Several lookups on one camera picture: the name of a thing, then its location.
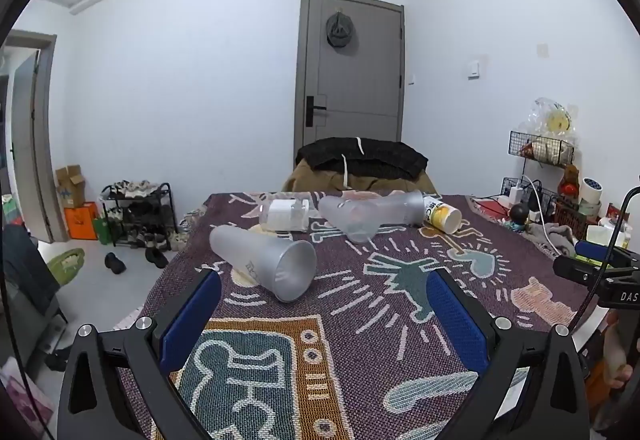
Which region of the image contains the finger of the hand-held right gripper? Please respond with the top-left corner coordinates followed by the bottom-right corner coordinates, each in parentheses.
top-left (552, 240), bottom-right (640, 288)

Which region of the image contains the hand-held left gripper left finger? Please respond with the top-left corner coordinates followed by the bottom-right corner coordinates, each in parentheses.
top-left (57, 267), bottom-right (223, 440)

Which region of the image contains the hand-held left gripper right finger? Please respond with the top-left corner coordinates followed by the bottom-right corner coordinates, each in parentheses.
top-left (425, 267), bottom-right (592, 440)

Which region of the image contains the large frosted plastic cup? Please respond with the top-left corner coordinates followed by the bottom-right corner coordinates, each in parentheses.
top-left (209, 225), bottom-right (318, 305)

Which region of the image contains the yellow and white paper cup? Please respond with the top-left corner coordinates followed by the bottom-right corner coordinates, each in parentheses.
top-left (423, 196), bottom-right (463, 235)

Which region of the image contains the small frosted plastic cup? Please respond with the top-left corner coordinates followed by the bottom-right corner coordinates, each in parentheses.
top-left (372, 190), bottom-right (427, 227)

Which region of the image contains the white lidded cup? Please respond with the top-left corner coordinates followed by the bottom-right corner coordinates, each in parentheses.
top-left (260, 199), bottom-right (311, 234)

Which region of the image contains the clear plastic cup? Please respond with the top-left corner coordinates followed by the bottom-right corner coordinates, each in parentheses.
top-left (318, 195), bottom-right (388, 243)

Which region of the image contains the person's right hand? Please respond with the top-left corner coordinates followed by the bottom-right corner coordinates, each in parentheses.
top-left (602, 312), bottom-right (637, 391)

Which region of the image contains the grey cloth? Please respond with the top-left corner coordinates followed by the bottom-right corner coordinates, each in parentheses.
top-left (529, 221), bottom-right (577, 257)

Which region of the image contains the white tape roll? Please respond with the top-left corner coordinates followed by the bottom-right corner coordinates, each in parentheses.
top-left (578, 177), bottom-right (604, 205)

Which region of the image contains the brown bear figure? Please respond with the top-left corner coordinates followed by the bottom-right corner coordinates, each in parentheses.
top-left (558, 164), bottom-right (581, 196)

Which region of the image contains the printed blanket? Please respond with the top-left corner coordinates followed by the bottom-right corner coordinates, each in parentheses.
top-left (117, 190), bottom-right (608, 440)

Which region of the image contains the black shoe rack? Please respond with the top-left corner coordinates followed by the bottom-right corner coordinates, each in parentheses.
top-left (99, 180), bottom-right (179, 247)

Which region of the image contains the green bag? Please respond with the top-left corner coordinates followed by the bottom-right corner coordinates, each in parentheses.
top-left (92, 215), bottom-right (114, 245)

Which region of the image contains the green slipper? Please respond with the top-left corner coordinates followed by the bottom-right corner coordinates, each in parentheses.
top-left (45, 248), bottom-right (86, 287)

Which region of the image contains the clear plastic bag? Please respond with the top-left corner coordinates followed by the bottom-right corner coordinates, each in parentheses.
top-left (517, 96), bottom-right (581, 141)

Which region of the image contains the orange box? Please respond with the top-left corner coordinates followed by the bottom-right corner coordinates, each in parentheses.
top-left (63, 202), bottom-right (100, 241)

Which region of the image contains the cardboard box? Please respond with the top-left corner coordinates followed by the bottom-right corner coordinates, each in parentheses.
top-left (54, 164), bottom-right (87, 209)

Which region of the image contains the pink patterned box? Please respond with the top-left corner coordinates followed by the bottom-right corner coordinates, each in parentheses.
top-left (0, 357), bottom-right (57, 440)

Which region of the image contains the black jacket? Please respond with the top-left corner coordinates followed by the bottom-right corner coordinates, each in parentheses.
top-left (295, 137), bottom-right (430, 181)

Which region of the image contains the brown chair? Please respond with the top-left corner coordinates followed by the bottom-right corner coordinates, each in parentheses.
top-left (280, 164), bottom-right (442, 195)

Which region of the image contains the open grey door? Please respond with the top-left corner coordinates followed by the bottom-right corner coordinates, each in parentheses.
top-left (9, 32), bottom-right (59, 243)

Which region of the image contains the grey hat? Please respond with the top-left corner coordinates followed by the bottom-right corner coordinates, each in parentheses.
top-left (325, 11), bottom-right (357, 50)

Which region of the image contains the black cable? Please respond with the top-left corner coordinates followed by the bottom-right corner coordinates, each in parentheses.
top-left (570, 187), bottom-right (640, 336)

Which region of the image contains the white cable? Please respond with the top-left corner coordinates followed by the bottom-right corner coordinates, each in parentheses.
top-left (519, 174), bottom-right (567, 257)

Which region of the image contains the black wire basket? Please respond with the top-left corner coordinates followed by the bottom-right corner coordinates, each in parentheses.
top-left (508, 130), bottom-right (575, 167)

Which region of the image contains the black door handle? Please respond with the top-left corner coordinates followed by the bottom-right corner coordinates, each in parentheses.
top-left (306, 96), bottom-right (327, 127)

